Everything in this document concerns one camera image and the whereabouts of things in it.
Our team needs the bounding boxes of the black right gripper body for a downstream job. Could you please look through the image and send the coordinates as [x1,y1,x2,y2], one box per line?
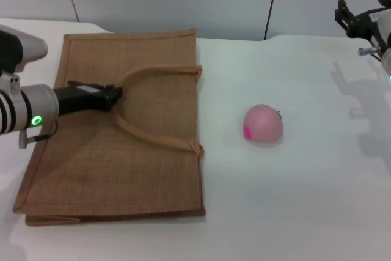
[347,9,386,41]

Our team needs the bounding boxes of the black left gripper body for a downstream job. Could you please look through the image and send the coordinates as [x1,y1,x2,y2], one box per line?
[52,81,111,117]

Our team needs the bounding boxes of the brown woven handbag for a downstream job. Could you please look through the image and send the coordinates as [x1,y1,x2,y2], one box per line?
[12,28,206,228]

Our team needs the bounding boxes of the pink peach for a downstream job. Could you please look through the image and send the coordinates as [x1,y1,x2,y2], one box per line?
[243,103,285,143]

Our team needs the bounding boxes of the right arm cable with plug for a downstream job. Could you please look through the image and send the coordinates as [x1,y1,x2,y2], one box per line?
[357,33,385,60]

